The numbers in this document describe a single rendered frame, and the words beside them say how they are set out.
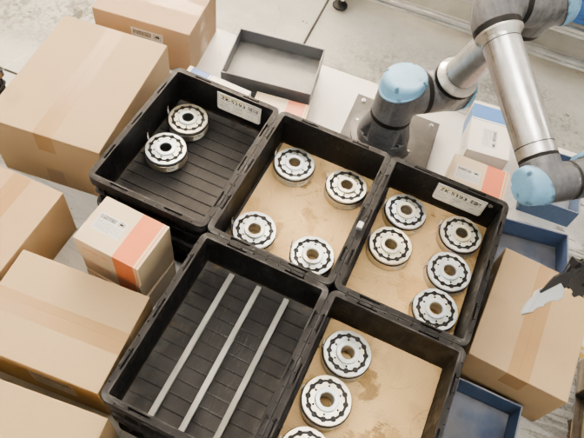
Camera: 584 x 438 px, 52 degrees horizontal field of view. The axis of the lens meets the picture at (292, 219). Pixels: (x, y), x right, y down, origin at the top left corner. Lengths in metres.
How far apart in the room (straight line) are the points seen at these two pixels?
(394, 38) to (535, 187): 2.21
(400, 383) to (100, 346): 0.62
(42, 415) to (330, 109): 1.16
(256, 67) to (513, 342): 1.07
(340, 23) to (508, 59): 2.11
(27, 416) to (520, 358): 0.99
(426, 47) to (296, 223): 2.00
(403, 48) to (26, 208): 2.24
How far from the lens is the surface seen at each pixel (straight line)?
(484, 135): 1.81
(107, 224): 1.33
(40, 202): 1.47
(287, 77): 1.85
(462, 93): 1.63
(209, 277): 1.35
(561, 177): 1.19
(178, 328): 1.31
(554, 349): 1.44
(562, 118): 3.23
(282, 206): 1.46
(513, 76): 1.23
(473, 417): 1.49
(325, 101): 1.88
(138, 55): 1.69
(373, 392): 1.29
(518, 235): 1.74
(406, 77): 1.61
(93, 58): 1.69
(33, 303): 1.35
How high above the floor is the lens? 2.04
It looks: 57 degrees down
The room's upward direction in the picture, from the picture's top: 11 degrees clockwise
